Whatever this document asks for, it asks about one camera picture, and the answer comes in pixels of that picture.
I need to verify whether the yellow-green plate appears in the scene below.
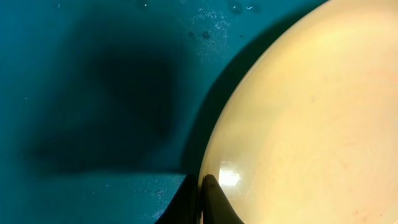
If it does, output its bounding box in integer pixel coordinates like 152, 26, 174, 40
200, 0, 397, 223

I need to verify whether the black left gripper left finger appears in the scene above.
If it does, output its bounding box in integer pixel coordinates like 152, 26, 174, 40
155, 174, 198, 224

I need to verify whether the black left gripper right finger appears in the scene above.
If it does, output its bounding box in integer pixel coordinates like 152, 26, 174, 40
201, 174, 243, 224

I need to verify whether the blue serving tray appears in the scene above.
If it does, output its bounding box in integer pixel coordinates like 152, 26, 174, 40
1, 0, 320, 223

